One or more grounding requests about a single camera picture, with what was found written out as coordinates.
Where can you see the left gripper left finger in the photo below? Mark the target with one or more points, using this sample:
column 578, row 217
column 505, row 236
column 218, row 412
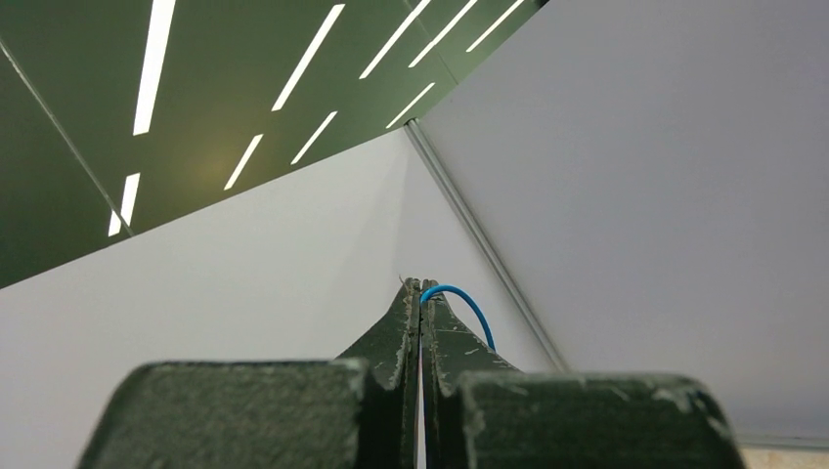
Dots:
column 357, row 410

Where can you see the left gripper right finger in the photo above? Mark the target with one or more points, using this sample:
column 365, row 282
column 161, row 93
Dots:
column 481, row 411

